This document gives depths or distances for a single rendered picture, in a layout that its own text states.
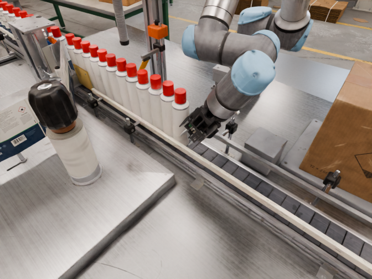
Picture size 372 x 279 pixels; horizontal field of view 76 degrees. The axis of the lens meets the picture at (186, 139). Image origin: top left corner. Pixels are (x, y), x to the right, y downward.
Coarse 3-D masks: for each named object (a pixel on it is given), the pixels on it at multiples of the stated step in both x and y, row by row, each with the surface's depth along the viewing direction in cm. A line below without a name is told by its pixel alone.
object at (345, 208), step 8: (216, 136) 70; (232, 144) 68; (240, 152) 67; (248, 152) 66; (256, 160) 65; (264, 160) 64; (272, 168) 62; (280, 168) 62; (288, 176) 60; (296, 184) 60; (304, 184) 58; (312, 192) 58; (320, 192) 57; (328, 200) 56; (336, 200) 55; (344, 208) 54; (352, 208) 54; (360, 216) 52; (368, 216) 52; (368, 224) 52
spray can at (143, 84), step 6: (138, 72) 72; (144, 72) 72; (138, 78) 73; (144, 78) 72; (138, 84) 74; (144, 84) 74; (150, 84) 75; (138, 90) 75; (144, 90) 74; (138, 96) 77; (144, 96) 76; (144, 102) 77; (144, 108) 79; (150, 108) 80; (144, 114) 81; (150, 114) 81; (150, 120) 83
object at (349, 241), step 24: (96, 96) 98; (168, 144) 79; (192, 144) 79; (240, 168) 72; (240, 192) 66; (264, 192) 66; (312, 216) 61; (312, 240) 57; (336, 240) 57; (360, 240) 57
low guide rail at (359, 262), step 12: (120, 108) 88; (144, 120) 82; (156, 132) 79; (180, 144) 74; (192, 156) 72; (216, 168) 68; (228, 180) 66; (252, 192) 62; (264, 204) 61; (276, 204) 60; (288, 216) 58; (300, 228) 57; (312, 228) 55; (324, 240) 54; (348, 252) 51; (360, 264) 50
